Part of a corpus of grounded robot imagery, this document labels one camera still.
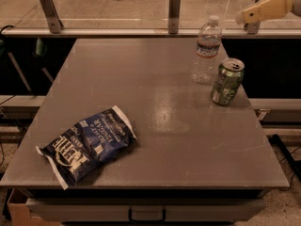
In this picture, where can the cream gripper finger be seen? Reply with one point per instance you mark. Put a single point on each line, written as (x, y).
(266, 9)

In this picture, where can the clear plastic water bottle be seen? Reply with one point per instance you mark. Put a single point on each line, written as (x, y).
(208, 43)

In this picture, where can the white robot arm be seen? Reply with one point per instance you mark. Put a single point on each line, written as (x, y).
(296, 8)

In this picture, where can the green soda can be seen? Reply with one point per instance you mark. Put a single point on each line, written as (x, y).
(230, 75)

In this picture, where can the blue Kettle chips bag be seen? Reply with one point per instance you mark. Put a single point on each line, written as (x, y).
(87, 145)

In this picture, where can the clear acrylic barrier panel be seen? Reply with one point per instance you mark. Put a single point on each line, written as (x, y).
(141, 14)

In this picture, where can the cardboard box under table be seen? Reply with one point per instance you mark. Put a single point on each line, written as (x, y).
(20, 213)

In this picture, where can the left metal bracket post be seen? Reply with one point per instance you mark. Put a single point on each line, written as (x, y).
(54, 24)

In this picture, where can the grey table drawer with handle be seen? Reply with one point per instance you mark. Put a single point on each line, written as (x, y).
(145, 211)

